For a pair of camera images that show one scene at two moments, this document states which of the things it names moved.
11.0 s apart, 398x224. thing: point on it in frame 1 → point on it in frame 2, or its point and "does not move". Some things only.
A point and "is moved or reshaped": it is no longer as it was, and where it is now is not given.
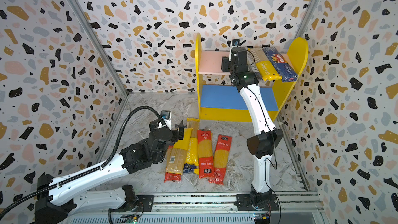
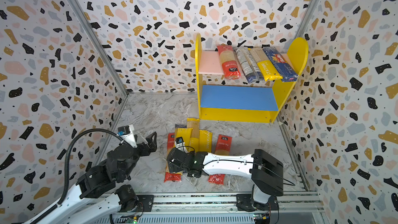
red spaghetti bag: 205,157 is moved or reshaped
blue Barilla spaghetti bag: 283,68 does not move
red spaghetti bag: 222,154 does not move
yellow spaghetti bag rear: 194,124 does not move
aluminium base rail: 293,208 does not move
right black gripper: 226,64 → 173,157
